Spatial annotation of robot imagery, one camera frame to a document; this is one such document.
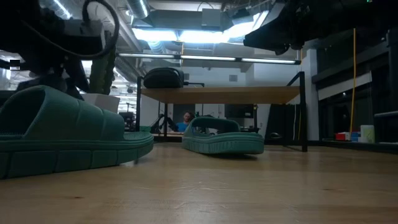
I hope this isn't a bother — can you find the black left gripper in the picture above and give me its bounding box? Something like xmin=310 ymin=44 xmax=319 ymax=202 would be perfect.
xmin=17 ymin=41 xmax=92 ymax=101

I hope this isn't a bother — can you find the green rubber slide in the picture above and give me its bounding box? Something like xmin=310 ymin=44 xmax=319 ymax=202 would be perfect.
xmin=181 ymin=116 xmax=266 ymax=156
xmin=0 ymin=85 xmax=155 ymax=180

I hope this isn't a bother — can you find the black rubber slide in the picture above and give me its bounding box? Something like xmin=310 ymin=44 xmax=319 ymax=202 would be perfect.
xmin=142 ymin=67 xmax=186 ymax=90

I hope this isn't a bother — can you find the green cactus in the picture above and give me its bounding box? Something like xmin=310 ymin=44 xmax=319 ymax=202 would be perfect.
xmin=89 ymin=45 xmax=117 ymax=96

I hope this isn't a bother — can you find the long ceiling light bar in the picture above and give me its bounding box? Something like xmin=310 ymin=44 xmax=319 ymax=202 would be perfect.
xmin=116 ymin=51 xmax=302 ymax=65

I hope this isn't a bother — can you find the dark screen at desk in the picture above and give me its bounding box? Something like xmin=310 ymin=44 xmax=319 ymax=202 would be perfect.
xmin=0 ymin=89 xmax=17 ymax=102

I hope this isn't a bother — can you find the background dark monitor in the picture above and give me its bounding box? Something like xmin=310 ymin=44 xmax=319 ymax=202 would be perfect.
xmin=224 ymin=103 xmax=256 ymax=119

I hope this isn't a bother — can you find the person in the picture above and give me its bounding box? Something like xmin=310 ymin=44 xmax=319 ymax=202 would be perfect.
xmin=175 ymin=111 xmax=196 ymax=134

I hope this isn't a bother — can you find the white and green container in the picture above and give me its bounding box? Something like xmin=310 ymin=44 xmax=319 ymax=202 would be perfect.
xmin=360 ymin=124 xmax=376 ymax=144

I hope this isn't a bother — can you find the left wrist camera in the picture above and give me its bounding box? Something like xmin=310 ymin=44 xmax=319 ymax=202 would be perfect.
xmin=63 ymin=19 xmax=106 ymax=43

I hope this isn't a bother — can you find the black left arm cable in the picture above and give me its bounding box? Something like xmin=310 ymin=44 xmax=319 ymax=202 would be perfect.
xmin=20 ymin=0 xmax=121 ymax=61

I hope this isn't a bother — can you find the wooden shelf with black frame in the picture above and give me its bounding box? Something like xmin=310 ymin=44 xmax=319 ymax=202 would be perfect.
xmin=135 ymin=71 xmax=310 ymax=153

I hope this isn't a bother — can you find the yellow cable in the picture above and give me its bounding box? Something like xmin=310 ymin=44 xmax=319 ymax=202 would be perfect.
xmin=348 ymin=27 xmax=358 ymax=136

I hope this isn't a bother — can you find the silver ceiling duct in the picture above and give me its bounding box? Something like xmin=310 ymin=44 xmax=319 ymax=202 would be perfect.
xmin=125 ymin=0 xmax=151 ymax=20

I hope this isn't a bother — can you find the black rig post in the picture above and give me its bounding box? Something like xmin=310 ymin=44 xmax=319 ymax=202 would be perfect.
xmin=386 ymin=29 xmax=398 ymax=113

